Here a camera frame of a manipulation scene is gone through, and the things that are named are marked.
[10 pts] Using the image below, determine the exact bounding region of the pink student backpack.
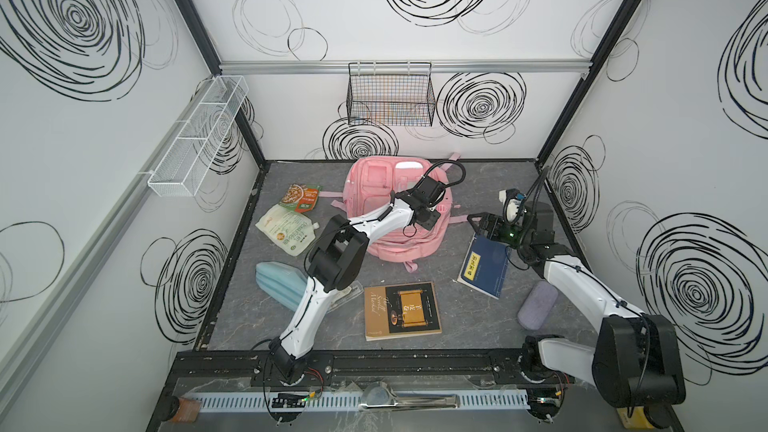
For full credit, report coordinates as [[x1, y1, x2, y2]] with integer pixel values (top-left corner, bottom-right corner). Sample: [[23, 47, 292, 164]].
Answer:
[[319, 153, 467, 272]]

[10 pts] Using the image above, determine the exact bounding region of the blue book yellow label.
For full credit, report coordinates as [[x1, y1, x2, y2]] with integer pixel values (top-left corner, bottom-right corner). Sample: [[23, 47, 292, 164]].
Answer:
[[457, 234, 508, 299]]

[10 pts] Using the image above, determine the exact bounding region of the brown and black book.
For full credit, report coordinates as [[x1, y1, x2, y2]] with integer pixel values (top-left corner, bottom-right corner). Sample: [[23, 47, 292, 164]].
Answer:
[[364, 282, 442, 342]]

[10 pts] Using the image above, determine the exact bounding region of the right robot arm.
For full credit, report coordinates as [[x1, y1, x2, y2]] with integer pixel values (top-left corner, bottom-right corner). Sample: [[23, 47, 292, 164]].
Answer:
[[467, 203, 686, 408]]

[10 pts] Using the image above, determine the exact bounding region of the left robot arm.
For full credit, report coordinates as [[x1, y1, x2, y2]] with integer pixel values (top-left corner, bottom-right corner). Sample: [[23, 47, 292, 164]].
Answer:
[[269, 175, 451, 383]]

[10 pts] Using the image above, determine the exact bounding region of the lilac glasses case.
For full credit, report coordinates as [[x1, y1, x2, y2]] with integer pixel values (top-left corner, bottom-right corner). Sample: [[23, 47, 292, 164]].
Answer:
[[517, 280, 559, 331]]

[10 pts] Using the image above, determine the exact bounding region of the orange green food packet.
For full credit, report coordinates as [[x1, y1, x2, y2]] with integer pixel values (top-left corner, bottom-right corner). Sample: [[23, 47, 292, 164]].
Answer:
[[279, 184, 322, 214]]

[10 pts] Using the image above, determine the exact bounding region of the clear plastic packet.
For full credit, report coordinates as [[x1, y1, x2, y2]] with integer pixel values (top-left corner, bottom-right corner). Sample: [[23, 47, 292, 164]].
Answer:
[[329, 280, 364, 312]]

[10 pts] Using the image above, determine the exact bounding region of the white green spout pouch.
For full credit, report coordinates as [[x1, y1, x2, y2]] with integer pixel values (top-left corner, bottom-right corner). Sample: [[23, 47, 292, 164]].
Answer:
[[256, 205, 319, 257]]

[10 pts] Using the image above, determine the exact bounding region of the light blue pencil pouch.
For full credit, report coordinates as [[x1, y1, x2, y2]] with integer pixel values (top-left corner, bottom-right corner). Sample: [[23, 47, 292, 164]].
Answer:
[[255, 261, 308, 312]]

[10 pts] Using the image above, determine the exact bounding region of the yellow black button box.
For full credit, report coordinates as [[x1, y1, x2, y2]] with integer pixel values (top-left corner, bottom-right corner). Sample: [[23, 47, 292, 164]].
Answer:
[[616, 405, 674, 431]]

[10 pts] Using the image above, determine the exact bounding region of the brown black button box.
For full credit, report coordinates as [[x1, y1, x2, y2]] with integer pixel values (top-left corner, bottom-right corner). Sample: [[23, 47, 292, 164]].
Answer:
[[157, 396, 202, 423]]

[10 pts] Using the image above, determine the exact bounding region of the black wire wall basket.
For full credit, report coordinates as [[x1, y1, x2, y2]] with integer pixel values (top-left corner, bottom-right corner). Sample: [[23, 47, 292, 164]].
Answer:
[[345, 61, 437, 127]]

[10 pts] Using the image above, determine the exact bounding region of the white slotted cable duct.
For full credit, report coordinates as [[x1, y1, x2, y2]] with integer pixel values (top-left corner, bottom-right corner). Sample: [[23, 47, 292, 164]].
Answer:
[[185, 389, 530, 413]]

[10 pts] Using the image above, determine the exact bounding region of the white mesh wall shelf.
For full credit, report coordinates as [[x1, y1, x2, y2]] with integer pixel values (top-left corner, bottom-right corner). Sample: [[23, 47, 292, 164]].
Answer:
[[147, 75, 249, 198]]

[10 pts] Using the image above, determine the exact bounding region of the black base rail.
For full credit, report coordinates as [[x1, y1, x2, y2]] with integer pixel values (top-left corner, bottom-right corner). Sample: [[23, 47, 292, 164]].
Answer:
[[169, 348, 577, 388]]

